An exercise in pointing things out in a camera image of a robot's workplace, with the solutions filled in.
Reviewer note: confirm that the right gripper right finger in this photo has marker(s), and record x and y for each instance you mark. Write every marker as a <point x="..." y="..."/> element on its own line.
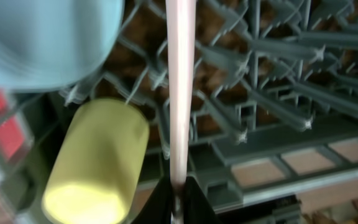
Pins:
<point x="196" y="208"/>

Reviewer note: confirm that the yellow plastic cup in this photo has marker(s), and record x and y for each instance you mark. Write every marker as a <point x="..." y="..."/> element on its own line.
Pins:
<point x="97" y="169"/>

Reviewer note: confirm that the white plastic fork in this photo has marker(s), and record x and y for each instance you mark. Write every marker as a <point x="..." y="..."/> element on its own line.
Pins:
<point x="181" y="15"/>

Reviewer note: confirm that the small light blue bowl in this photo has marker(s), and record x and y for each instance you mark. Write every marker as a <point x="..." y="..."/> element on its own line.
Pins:
<point x="46" y="45"/>

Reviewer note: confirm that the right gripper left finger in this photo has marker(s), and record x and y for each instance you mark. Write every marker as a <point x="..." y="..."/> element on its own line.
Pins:
<point x="158" y="208"/>

